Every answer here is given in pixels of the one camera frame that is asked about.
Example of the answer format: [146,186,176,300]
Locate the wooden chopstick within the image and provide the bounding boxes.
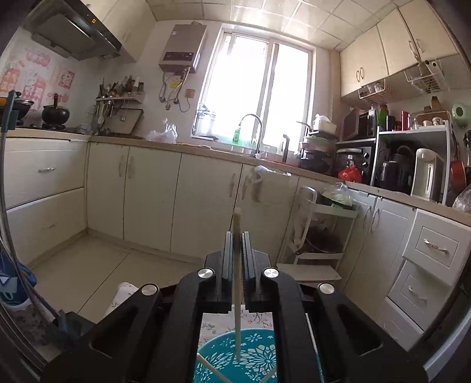
[232,207,243,362]

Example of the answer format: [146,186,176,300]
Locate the lower kitchen cabinets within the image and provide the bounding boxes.
[0,136,332,266]

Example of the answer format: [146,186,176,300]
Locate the kitchen faucet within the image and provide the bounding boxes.
[239,113,265,158]

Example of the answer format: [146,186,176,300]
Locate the floral tablecloth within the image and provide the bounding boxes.
[105,282,273,344]

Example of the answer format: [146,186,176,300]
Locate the teal perforated plastic basket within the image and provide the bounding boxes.
[193,329,278,382]

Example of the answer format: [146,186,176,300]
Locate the chopstick lying in basket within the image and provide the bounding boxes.
[196,353,231,383]

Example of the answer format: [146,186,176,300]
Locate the white shelf trolley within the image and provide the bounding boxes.
[276,183,359,286]

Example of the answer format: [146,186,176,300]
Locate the white fridge side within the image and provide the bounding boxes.
[424,310,470,382]

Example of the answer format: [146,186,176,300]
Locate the white drawer unit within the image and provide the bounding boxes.
[377,210,470,350]

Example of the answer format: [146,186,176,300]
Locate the blue white bag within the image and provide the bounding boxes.
[0,252,32,312]

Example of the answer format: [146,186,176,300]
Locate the red plastic bag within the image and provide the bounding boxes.
[338,164,362,184]

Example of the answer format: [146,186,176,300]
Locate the black toaster oven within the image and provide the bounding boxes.
[334,146,374,184]

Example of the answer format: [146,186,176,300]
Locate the white electric kettle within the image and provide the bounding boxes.
[410,148,445,203]

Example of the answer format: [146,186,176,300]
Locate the white plastic bag on counter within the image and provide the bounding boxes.
[145,118,178,143]

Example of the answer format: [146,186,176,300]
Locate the green dish soap bottle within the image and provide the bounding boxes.
[232,124,241,144]

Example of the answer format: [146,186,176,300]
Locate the microwave oven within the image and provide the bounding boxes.
[340,108,377,141]

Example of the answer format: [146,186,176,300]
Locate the black cooking pot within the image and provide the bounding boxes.
[42,93,70,131]

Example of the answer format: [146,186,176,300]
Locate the white storage shelf unit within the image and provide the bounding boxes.
[370,120,457,205]

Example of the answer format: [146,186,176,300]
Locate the black wok on stove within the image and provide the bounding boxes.
[0,97,34,120]

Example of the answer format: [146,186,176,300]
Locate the range hood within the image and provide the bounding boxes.
[22,1,121,61]

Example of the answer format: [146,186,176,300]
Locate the broom with metal handle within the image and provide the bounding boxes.
[1,91,90,349]

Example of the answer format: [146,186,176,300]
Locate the wall utensil rack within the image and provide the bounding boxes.
[91,75,145,136]

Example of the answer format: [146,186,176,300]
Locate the wire hanging basket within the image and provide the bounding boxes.
[403,58,452,96]

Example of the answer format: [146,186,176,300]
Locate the wall gas water heater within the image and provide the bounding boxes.
[159,23,207,73]

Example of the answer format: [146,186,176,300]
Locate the upper wall cabinets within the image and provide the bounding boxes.
[340,1,458,97]

